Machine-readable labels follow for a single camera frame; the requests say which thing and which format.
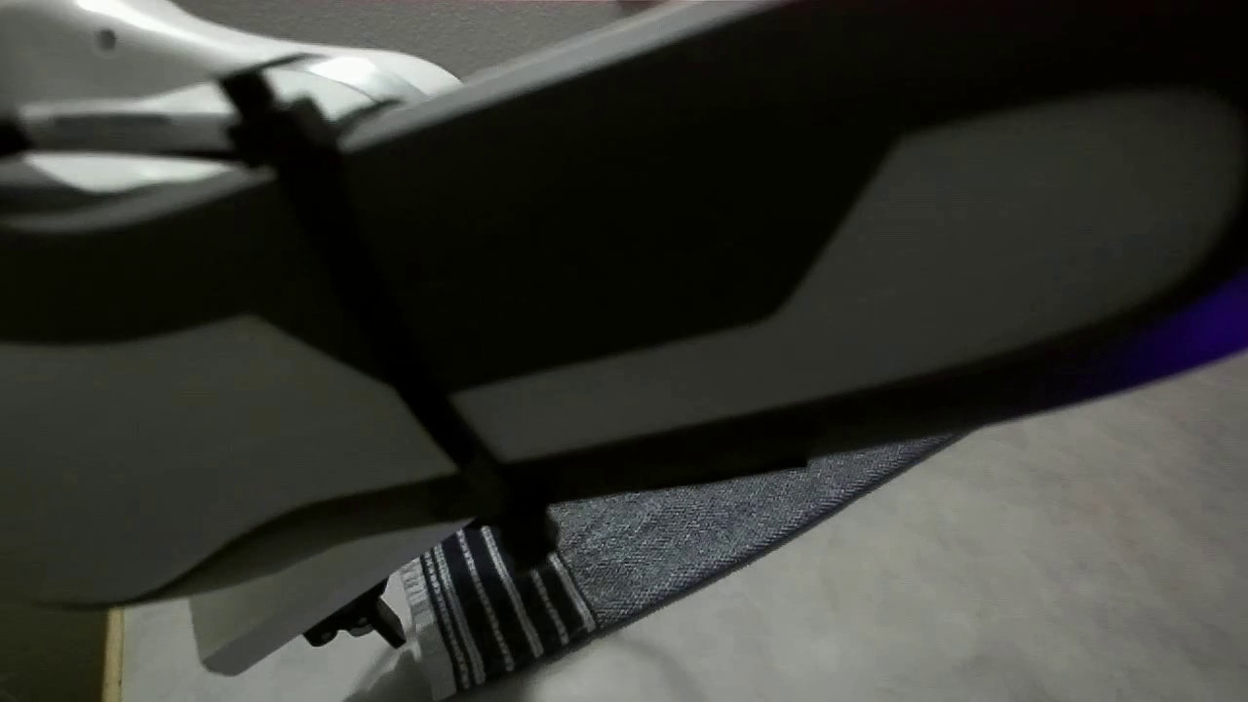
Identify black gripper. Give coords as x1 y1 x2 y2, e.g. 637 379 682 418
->
301 581 409 655

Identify grey striped sock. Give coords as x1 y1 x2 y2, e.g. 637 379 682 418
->
413 433 966 693

